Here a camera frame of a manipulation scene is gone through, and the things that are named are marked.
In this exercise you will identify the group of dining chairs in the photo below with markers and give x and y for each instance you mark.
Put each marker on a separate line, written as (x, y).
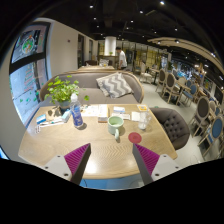
(201, 111)

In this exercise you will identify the small blue and white box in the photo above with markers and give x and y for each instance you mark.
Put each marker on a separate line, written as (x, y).
(41, 119)

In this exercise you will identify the clear blue-labelled drink bottle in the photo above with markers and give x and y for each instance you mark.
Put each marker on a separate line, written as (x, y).
(76, 115)

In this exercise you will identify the group of ceiling lights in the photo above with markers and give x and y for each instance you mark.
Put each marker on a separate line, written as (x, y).
(140, 11)

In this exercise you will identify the pale green mug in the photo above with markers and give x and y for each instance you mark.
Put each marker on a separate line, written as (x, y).
(115, 126)

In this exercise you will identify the yellow square card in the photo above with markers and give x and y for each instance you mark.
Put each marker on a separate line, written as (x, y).
(142, 108)

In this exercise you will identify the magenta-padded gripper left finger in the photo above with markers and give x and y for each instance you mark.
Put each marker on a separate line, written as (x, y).
(75, 160)

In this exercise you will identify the green potted plant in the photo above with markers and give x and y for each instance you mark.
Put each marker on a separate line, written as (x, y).
(62, 90)

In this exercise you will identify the white paper napkin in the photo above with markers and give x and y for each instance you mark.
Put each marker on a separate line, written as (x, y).
(135, 116)

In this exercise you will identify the person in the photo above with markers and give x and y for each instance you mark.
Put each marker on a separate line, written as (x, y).
(122, 60)

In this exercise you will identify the grey curved sofa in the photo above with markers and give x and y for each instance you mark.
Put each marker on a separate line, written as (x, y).
(90, 80)

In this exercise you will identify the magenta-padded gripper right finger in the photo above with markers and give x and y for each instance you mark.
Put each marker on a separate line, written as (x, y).
(148, 160)

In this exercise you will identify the clear plastic cup with straw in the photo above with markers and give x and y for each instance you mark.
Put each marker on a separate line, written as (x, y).
(143, 120)

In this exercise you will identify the flat blue-topped white packet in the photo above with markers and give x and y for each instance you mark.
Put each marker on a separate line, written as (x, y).
(119, 110)

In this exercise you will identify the flat round red coaster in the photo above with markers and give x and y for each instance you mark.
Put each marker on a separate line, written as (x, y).
(135, 137)

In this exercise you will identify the white rectangular box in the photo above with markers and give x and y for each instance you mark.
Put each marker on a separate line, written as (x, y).
(103, 113)

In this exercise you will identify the blue and white carton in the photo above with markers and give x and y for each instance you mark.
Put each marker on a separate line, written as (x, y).
(66, 116)

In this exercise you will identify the dark grey tufted armchair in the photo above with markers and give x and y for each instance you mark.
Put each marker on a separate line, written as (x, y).
(171, 128)

